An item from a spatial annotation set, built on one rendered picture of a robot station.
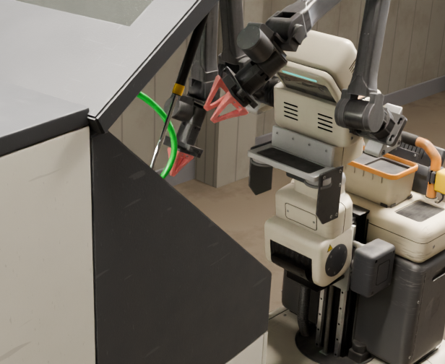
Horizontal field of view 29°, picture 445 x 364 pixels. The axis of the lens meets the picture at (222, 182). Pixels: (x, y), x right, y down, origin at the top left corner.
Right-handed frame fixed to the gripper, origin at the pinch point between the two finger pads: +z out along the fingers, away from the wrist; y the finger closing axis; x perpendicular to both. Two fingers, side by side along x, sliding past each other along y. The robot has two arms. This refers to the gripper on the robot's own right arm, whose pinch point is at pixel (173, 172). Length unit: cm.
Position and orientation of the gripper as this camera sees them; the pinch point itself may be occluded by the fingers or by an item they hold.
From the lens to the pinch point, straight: 236.8
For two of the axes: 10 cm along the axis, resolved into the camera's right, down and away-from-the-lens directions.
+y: 7.1, 3.1, -6.4
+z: -3.5, 9.3, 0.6
